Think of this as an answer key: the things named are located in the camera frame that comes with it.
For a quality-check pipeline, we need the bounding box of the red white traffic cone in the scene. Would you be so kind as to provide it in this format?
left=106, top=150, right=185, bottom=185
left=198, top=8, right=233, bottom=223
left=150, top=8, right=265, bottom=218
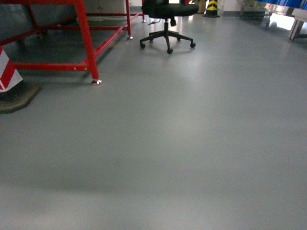
left=0, top=48, right=41, bottom=114

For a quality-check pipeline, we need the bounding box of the black office chair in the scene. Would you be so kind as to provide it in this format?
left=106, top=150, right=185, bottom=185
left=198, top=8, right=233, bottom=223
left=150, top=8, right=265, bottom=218
left=140, top=0, right=199, bottom=54

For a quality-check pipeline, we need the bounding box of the red metal frame table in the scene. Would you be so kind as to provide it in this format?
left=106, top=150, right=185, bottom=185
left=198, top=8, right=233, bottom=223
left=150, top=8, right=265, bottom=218
left=0, top=0, right=145, bottom=86

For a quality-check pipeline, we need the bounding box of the yellow black striped cone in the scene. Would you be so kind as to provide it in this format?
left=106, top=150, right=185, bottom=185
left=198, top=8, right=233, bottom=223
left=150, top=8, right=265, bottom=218
left=203, top=0, right=220, bottom=18

